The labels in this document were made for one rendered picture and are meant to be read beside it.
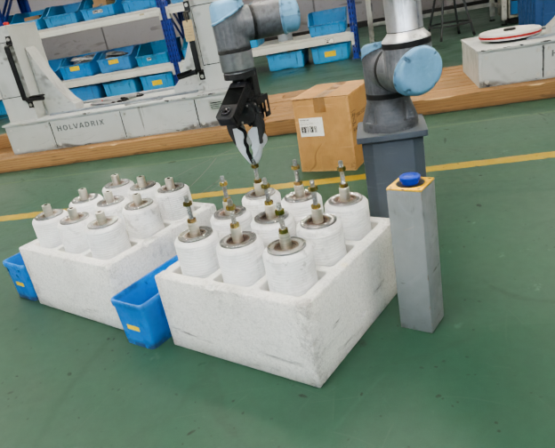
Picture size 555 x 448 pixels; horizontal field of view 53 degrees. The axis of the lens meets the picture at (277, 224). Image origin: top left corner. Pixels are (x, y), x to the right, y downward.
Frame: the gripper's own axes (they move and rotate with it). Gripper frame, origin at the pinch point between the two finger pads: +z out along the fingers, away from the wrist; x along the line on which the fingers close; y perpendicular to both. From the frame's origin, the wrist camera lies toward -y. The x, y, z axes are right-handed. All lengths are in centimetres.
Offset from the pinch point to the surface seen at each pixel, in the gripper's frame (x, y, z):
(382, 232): -30.8, -4.3, 16.7
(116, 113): 158, 134, 11
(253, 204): -0.2, -4.2, 10.0
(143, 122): 144, 138, 18
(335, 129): 12, 89, 17
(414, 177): -40.6, -12.1, 1.4
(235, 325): -7.3, -32.6, 24.2
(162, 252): 25.8, -10.1, 20.7
